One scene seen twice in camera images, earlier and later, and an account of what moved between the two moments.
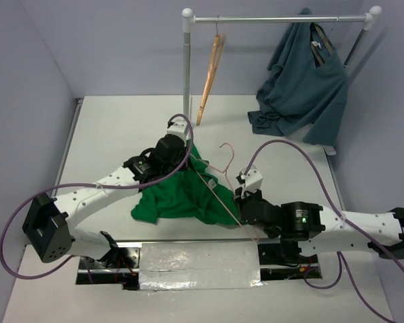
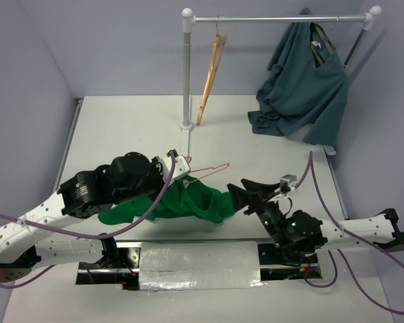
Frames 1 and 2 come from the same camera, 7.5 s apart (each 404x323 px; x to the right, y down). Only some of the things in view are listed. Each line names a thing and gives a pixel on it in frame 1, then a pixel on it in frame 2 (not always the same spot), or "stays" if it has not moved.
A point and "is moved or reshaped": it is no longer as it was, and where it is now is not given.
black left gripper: (183, 151) → (156, 168)
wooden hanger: (218, 47) stays
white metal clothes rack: (370, 17) stays
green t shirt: (193, 194) is moved or reshaped
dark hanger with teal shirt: (322, 46) stays
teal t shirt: (297, 94) stays
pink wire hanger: (256, 238) → (221, 167)
